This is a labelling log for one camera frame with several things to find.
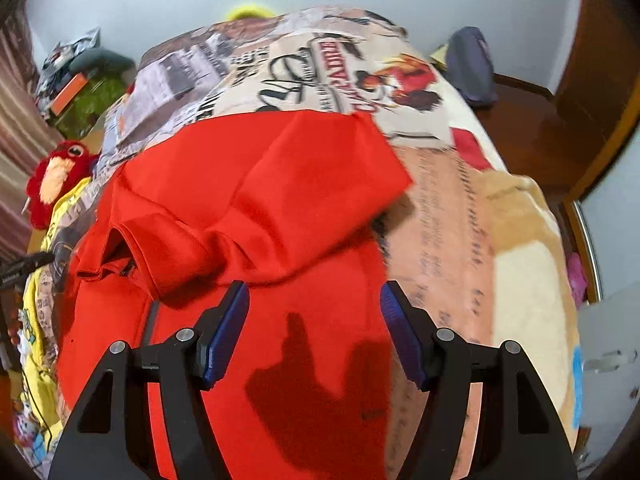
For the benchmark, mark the striped brown curtain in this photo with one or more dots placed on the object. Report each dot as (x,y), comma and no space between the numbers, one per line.
(20,135)

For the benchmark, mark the grey plastic panel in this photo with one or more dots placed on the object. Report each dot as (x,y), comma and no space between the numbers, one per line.
(610,360)

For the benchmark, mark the orange box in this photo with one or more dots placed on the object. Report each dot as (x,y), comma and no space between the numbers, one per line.
(70,92)

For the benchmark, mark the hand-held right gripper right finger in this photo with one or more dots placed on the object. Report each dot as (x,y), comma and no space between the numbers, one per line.
(405,340)

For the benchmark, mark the pink cloth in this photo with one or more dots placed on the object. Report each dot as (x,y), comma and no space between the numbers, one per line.
(576,280)

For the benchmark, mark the red plush toy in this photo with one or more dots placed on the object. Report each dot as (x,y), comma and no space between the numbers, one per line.
(75,152)

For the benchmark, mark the green patterned cloth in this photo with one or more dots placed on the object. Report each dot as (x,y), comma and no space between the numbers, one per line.
(95,105)

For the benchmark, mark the dark blue bag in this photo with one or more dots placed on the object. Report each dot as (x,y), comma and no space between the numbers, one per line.
(470,65)

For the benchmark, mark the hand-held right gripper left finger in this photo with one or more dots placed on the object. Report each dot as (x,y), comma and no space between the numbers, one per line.
(225,340)

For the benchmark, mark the red zip jacket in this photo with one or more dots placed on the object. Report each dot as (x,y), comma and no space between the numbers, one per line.
(250,200)

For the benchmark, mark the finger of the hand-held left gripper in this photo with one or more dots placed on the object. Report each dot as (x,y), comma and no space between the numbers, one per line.
(27,266)

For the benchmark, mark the yellow cartoon printed cloth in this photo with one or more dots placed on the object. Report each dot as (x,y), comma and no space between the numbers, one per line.
(35,360)

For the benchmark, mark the printed blanket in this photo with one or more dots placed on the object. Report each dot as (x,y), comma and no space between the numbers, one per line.
(450,240)

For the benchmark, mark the brown wooden door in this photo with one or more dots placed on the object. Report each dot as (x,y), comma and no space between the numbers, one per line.
(575,35)

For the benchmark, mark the pile of clutter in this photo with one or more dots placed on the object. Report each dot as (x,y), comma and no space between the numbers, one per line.
(65,55)

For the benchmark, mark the grey plush cushion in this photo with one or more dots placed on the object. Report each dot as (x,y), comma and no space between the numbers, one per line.
(100,62)

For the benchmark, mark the yellow curved tube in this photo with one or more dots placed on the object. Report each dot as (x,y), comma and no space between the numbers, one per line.
(250,11)

